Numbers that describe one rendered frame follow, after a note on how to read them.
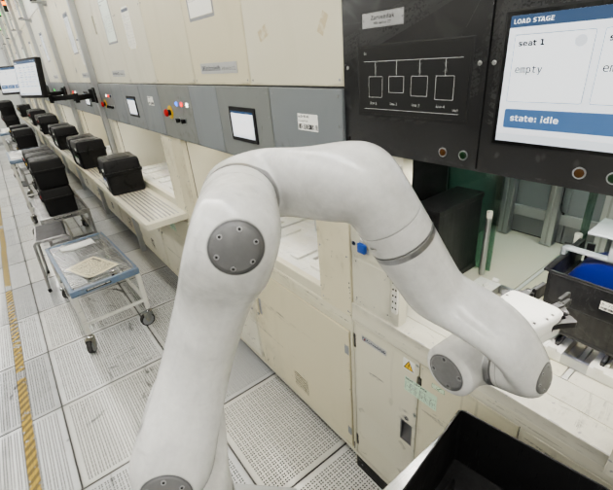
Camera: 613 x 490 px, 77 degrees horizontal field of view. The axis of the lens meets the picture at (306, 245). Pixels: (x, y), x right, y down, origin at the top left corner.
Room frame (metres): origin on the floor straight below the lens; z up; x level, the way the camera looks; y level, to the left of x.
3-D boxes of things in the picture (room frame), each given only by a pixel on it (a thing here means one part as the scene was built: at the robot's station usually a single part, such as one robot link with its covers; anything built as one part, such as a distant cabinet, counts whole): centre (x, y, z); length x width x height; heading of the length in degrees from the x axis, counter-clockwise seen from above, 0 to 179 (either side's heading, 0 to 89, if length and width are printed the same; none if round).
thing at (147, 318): (2.52, 1.55, 0.24); 0.97 x 0.52 x 0.48; 38
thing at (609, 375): (0.79, -0.74, 0.89); 0.22 x 0.21 x 0.04; 126
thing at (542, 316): (0.56, -0.37, 1.19); 0.11 x 0.10 x 0.07; 123
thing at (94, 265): (2.36, 1.47, 0.47); 0.31 x 0.23 x 0.02; 57
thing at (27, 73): (3.31, 1.81, 1.59); 0.50 x 0.41 x 0.36; 126
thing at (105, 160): (2.99, 1.38, 0.93); 0.30 x 0.28 x 0.26; 33
